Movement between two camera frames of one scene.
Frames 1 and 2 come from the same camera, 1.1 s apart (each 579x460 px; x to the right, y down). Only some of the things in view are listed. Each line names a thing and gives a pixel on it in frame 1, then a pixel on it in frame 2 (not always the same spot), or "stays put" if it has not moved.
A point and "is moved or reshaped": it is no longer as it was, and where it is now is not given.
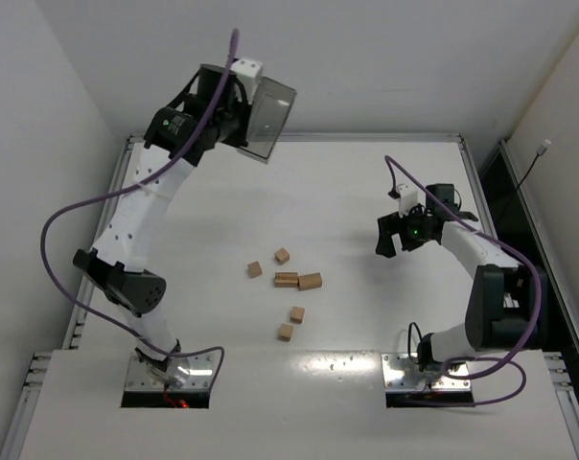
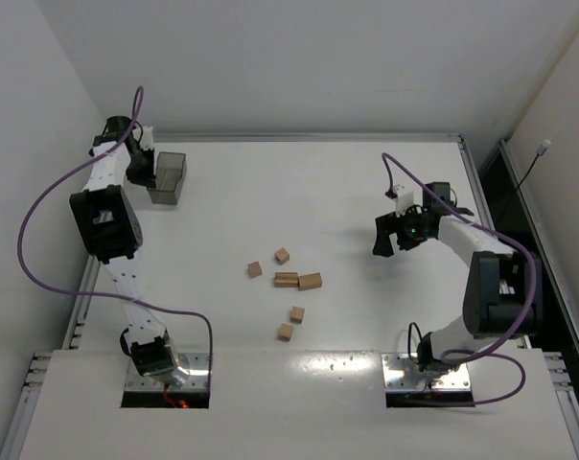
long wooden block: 310,281 stays put
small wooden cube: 282,256 stays put
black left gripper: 242,128 to 141,172
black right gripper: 392,228 stays put
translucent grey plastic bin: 271,103 is moved or reshaped
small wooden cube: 285,332 stays put
